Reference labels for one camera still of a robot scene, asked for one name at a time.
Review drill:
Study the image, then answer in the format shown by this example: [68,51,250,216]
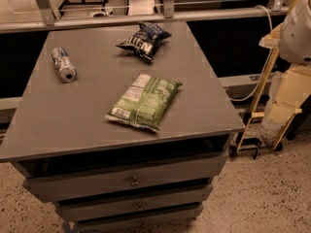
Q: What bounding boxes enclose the grey drawer cabinet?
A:
[0,22,244,233]

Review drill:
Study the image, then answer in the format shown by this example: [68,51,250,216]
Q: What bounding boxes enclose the top grey drawer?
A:
[23,151,227,202]

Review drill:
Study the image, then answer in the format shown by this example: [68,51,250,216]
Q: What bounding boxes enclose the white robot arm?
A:
[279,0,311,65]

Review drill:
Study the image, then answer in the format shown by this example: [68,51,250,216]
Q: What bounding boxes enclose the white cable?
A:
[228,4,275,103]

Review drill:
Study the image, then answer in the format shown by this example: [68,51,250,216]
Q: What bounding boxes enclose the bottom grey drawer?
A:
[76,203,203,233]

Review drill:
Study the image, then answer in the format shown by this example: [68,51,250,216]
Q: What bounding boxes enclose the green jalapeno chip bag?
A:
[105,74,182,132]

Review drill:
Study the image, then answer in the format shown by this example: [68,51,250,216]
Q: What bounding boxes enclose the grey drawer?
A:
[23,151,227,202]
[76,203,203,233]
[56,183,213,222]

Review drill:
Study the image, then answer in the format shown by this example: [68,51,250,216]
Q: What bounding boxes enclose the middle grey drawer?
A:
[56,183,213,222]

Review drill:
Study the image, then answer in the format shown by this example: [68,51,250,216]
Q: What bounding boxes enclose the dark blue chip bag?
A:
[117,21,172,60]

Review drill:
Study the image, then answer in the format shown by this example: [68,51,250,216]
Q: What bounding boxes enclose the grey metal railing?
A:
[0,0,292,34]

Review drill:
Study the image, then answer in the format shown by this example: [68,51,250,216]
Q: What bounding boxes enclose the silver blue drink can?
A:
[51,48,78,83]

